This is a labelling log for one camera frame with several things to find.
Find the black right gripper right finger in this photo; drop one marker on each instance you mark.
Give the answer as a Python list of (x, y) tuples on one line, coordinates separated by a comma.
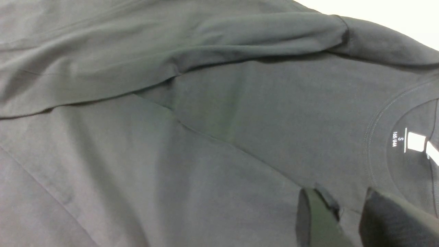
[(390, 221)]

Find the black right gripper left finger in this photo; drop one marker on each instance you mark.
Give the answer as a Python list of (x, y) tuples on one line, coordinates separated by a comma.
[(317, 220)]

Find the dark gray long-sleeve shirt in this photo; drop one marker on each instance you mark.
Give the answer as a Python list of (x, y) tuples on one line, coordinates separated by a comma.
[(196, 123)]

